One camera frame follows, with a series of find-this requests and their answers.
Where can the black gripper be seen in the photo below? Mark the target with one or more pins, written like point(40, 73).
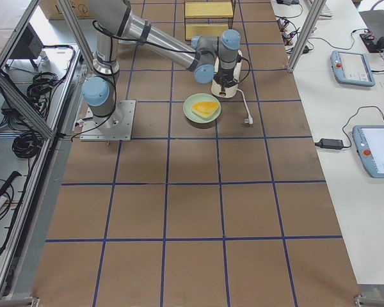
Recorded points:
point(224, 78)

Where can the cream white toaster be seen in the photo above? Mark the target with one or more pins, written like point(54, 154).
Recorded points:
point(227, 92)

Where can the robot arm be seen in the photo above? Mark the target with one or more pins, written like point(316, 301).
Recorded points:
point(130, 49)

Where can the bread slice on plate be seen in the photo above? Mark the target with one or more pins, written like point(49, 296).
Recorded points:
point(205, 109)

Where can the light green plate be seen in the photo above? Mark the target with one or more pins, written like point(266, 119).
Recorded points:
point(199, 97)

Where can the far teach pendant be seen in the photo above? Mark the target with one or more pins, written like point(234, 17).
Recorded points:
point(352, 69)

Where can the teach pendant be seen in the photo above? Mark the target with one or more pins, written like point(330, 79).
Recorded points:
point(352, 69)
point(369, 141)

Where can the black power adapter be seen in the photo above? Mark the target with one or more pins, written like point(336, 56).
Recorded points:
point(334, 144)

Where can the near teach pendant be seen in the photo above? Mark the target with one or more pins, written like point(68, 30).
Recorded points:
point(369, 141)

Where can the black wire basket wooden shelves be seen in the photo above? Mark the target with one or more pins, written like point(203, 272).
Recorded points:
point(208, 18)

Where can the aluminium frame post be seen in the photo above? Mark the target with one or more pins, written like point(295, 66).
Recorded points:
point(305, 32)

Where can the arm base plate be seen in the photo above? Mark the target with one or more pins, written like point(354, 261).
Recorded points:
point(117, 127)

